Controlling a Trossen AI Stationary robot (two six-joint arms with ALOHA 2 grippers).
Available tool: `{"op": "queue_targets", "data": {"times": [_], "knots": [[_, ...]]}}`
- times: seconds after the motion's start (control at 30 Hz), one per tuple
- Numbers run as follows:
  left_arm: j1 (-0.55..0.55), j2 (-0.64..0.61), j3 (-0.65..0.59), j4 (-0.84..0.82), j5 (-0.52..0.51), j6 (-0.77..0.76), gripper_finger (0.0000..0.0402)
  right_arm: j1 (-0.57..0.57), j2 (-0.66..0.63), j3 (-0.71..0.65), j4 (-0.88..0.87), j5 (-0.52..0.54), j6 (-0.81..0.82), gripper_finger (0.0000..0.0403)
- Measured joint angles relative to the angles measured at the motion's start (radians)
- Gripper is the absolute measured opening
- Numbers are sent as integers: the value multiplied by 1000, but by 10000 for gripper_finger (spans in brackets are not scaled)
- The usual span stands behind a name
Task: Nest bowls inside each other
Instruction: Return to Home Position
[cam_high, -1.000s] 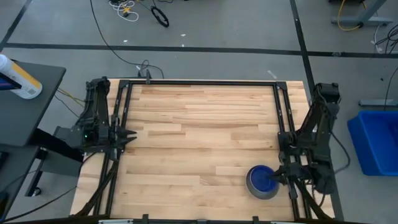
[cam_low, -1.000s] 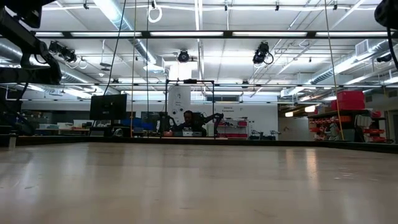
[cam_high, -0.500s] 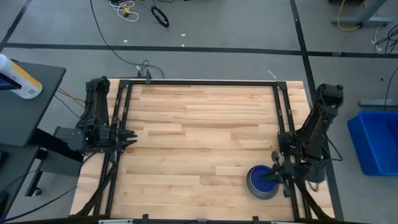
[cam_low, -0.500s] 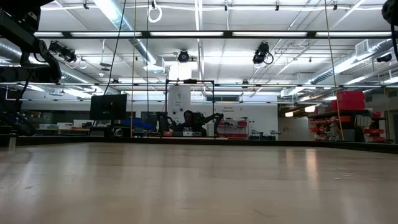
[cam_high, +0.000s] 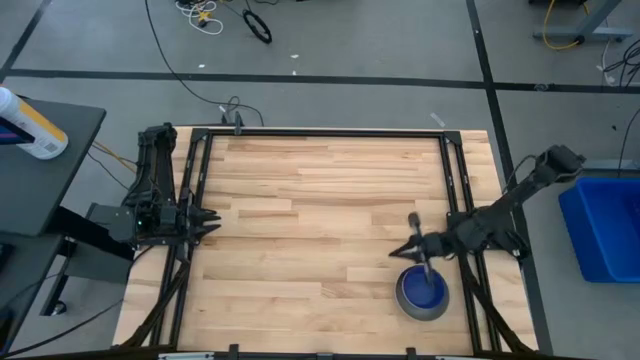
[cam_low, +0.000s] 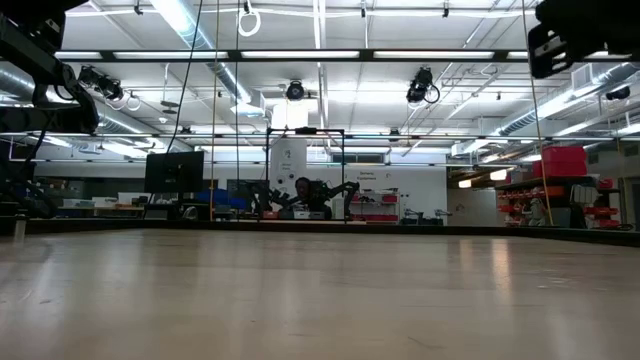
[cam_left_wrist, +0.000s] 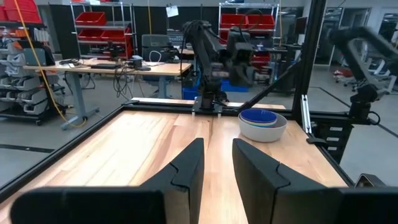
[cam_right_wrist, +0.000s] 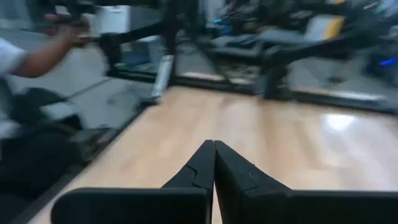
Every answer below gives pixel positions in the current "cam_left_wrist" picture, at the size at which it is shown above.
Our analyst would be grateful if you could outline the dark blue bowl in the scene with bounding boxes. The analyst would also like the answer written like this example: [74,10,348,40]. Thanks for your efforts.
[239,108,278,126]

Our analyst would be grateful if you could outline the large grey bowl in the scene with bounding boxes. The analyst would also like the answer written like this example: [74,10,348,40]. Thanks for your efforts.
[238,111,288,144]

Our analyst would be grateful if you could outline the yellow plastic bowl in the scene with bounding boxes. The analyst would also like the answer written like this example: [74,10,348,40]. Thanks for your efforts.
[241,119,277,129]

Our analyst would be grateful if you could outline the red rolling stool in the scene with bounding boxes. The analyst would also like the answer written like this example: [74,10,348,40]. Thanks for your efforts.
[333,68,355,84]

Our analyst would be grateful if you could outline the black diagonal frame brace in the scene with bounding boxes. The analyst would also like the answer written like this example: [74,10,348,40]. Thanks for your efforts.
[238,60,302,112]

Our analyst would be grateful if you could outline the black upright frame post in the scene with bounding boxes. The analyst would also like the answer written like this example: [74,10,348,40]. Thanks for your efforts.
[291,0,328,127]

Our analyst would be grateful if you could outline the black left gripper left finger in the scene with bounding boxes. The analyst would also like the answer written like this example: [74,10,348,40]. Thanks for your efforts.
[139,138,205,224]

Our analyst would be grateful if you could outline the white paper sign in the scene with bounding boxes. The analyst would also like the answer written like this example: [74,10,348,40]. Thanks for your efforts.
[165,4,180,18]

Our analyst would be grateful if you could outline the blue storage bin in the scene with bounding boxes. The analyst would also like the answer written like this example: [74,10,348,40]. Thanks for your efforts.
[181,79,249,101]

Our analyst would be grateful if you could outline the black keyboard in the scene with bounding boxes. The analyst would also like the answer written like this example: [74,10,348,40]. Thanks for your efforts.
[90,63,121,70]

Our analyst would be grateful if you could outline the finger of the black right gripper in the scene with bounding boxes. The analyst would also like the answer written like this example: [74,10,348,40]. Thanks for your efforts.
[229,62,256,88]

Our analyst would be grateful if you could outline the wooden desk with grey legs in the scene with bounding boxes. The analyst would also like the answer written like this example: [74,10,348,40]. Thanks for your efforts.
[22,58,193,131]

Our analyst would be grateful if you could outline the wire shelf with red bins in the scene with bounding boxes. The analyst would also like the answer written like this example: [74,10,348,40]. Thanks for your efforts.
[218,2,280,85]
[69,1,138,60]

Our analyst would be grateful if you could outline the red storage crates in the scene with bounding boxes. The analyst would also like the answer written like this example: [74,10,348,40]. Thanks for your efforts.
[0,0,43,24]

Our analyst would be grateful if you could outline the storage rack with small bins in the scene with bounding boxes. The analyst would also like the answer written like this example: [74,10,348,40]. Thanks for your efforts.
[0,21,67,126]

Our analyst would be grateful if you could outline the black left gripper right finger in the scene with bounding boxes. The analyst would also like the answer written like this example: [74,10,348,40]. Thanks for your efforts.
[232,138,343,224]

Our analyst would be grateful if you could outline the yellow hanging cord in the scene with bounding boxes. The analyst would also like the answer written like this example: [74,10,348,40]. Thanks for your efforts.
[12,0,88,129]

